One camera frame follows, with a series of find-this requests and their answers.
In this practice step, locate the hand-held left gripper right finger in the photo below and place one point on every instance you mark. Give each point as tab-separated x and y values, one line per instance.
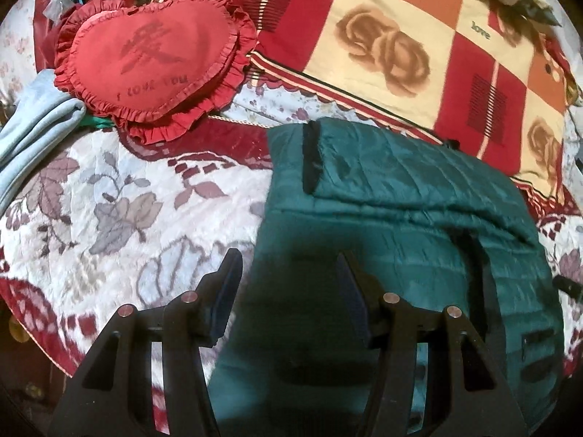
353	296

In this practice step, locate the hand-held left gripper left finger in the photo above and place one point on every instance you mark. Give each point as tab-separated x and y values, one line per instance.
223	300

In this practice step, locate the dark green quilted jacket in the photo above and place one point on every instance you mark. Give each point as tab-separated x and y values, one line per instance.
401	218

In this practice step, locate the floral white plush blanket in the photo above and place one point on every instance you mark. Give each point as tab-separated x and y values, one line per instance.
114	200

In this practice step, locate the bright green cloth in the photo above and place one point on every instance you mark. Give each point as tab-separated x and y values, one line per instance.
98	121

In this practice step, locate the red heart-shaped ruffled pillow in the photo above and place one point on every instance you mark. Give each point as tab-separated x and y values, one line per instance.
150	59

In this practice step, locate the red and cream rose blanket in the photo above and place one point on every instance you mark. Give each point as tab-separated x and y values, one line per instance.
401	45

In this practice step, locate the light blue folded garment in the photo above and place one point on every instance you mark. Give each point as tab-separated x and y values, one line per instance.
32	118

